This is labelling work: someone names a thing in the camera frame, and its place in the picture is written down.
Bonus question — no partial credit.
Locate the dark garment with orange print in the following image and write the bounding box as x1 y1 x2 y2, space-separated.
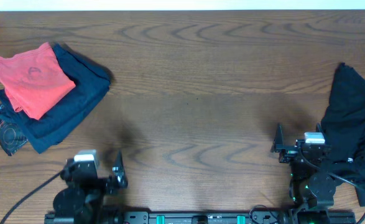
0 105 28 156

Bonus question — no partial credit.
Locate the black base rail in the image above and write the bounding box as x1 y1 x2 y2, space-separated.
44 210 357 224

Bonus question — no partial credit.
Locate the folded navy blue garment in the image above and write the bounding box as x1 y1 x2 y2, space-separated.
0 44 111 154

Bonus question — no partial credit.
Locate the black garment with white logos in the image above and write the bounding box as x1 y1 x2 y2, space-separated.
321 63 365 207

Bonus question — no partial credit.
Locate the orange soccer t-shirt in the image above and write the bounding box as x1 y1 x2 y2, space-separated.
0 42 75 120

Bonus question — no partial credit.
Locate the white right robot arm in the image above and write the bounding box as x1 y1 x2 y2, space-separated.
270 124 336 224

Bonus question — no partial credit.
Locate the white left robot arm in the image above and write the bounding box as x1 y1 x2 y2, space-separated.
44 149 128 224

